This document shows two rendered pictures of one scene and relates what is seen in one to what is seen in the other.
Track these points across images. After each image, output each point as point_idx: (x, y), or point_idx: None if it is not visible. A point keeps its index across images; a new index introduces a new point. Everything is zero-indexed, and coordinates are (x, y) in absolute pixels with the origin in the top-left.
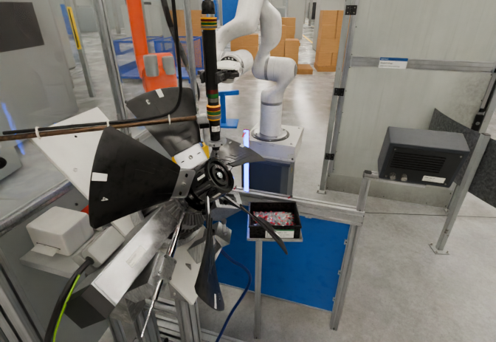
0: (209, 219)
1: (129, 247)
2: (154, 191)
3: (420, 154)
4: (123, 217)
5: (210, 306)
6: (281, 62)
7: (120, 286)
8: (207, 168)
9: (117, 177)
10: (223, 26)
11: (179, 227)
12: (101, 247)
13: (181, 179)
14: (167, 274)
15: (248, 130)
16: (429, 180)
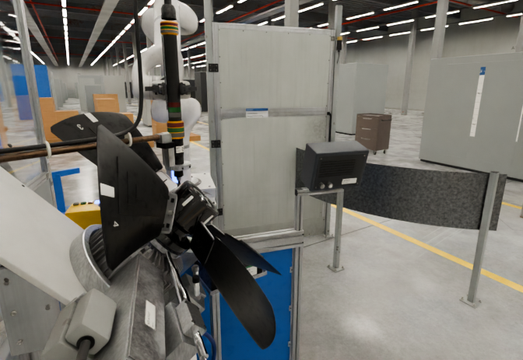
0: (221, 241)
1: (138, 304)
2: (151, 219)
3: (338, 159)
4: (76, 291)
5: (275, 329)
6: (186, 101)
7: (157, 354)
8: (192, 188)
9: (123, 193)
10: (146, 50)
11: (176, 270)
12: (97, 316)
13: (168, 206)
14: (201, 322)
15: None
16: (346, 183)
